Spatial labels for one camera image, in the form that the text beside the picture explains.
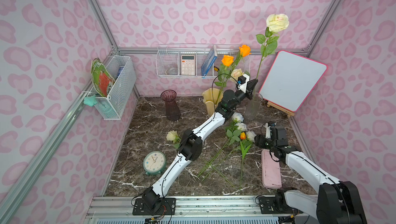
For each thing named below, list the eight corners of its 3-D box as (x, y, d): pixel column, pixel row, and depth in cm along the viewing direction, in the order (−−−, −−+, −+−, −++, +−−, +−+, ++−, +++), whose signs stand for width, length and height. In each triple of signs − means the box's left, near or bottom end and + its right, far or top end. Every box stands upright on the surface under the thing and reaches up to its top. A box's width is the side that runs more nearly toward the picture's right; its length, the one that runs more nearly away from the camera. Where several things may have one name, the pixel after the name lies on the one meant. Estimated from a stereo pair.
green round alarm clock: (142, 174, 85) (140, 172, 82) (147, 153, 93) (145, 151, 90) (164, 174, 85) (163, 172, 82) (167, 153, 93) (166, 150, 90)
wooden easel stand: (265, 107, 115) (266, 103, 112) (266, 105, 116) (267, 101, 113) (291, 118, 108) (294, 114, 105) (292, 116, 110) (295, 112, 106)
